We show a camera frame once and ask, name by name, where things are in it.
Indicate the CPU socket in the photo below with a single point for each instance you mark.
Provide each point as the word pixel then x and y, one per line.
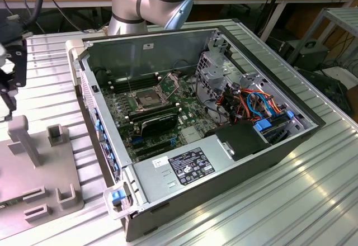
pixel 146 98

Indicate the green motherboard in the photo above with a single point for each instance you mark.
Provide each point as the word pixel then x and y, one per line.
pixel 190 109

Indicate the black bag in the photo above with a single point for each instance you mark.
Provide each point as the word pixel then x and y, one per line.
pixel 330 92

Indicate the black expansion slot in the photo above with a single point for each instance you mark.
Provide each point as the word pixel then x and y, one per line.
pixel 152 149

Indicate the metal locking lever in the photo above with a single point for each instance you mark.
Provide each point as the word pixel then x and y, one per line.
pixel 129 85

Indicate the clear case latch blue tab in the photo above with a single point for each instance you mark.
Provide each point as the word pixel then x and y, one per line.
pixel 117 198

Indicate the metal frame table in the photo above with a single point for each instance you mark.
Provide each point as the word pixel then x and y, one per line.
pixel 341 15

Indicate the black plastic shroud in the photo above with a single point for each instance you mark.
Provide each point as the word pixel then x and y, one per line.
pixel 240 139

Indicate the dark RAM module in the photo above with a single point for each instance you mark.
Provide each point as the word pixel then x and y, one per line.
pixel 155 115
pixel 137 85
pixel 151 111
pixel 134 78

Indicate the grey parts rack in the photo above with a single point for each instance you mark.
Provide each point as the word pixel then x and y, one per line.
pixel 42 179

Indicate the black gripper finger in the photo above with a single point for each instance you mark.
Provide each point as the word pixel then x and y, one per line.
pixel 19 64

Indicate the metal drive cage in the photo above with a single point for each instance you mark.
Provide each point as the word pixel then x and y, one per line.
pixel 215 74

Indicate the grey power supply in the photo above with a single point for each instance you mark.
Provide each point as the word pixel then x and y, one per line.
pixel 159 181

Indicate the black graphics card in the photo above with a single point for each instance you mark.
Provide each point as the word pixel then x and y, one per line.
pixel 159 124

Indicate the open black PC case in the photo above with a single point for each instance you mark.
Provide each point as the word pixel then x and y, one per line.
pixel 279 151

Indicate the blue disk carrier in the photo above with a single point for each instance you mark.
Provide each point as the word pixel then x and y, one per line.
pixel 264 125

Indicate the white case sticker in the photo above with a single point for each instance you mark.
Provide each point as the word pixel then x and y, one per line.
pixel 148 46

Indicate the silver chipset heat sink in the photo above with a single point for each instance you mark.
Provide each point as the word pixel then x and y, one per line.
pixel 191 134

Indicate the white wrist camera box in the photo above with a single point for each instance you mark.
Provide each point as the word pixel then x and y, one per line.
pixel 2 56

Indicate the green circuit board part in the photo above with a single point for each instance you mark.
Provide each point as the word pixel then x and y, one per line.
pixel 8 204

